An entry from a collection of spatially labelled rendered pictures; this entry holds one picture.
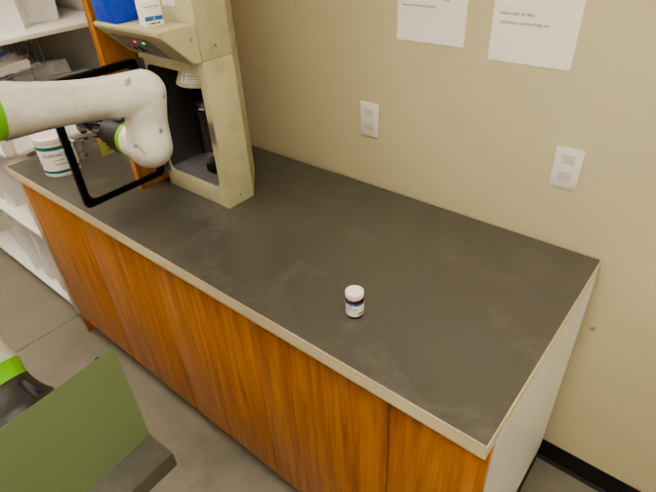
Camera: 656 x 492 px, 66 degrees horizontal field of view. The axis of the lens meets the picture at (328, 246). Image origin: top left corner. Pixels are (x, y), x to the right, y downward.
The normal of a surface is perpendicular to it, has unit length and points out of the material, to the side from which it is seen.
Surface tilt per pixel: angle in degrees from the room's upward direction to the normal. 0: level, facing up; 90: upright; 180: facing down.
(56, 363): 0
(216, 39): 90
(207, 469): 0
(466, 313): 0
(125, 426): 90
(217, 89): 90
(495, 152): 90
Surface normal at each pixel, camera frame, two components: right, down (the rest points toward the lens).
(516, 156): -0.63, 0.47
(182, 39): 0.77, 0.33
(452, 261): -0.05, -0.82
